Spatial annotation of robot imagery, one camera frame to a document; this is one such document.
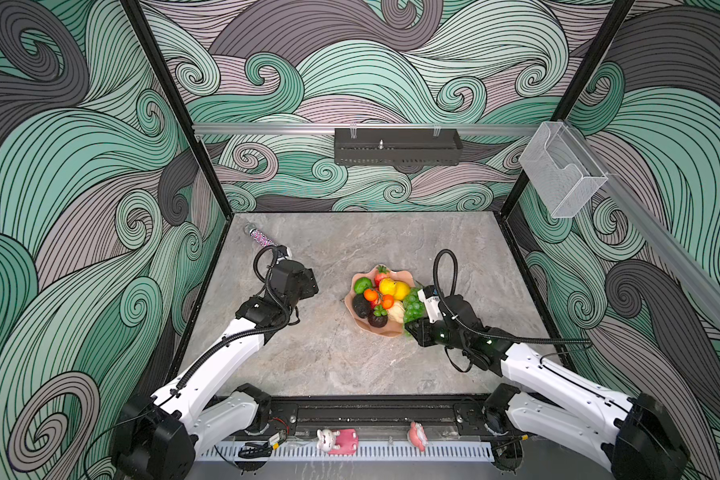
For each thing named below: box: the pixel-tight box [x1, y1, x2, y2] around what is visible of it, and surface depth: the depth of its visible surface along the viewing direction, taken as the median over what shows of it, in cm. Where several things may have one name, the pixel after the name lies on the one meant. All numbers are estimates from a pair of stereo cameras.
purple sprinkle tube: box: [243, 223, 277, 247], surface depth 112 cm
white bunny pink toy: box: [316, 428, 359, 455], surface depth 69 cm
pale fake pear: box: [388, 300, 405, 324], surface depth 87 cm
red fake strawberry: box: [374, 264, 390, 287], surface depth 94 cm
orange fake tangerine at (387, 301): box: [381, 294, 395, 310], surface depth 87 cm
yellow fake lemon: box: [379, 277, 411, 301], surface depth 91 cm
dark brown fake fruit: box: [368, 304, 389, 328], surface depth 87 cm
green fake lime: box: [353, 277, 373, 294], surface depth 94 cm
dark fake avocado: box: [352, 293, 371, 318], surface depth 87 cm
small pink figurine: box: [408, 421, 428, 453], surface depth 68 cm
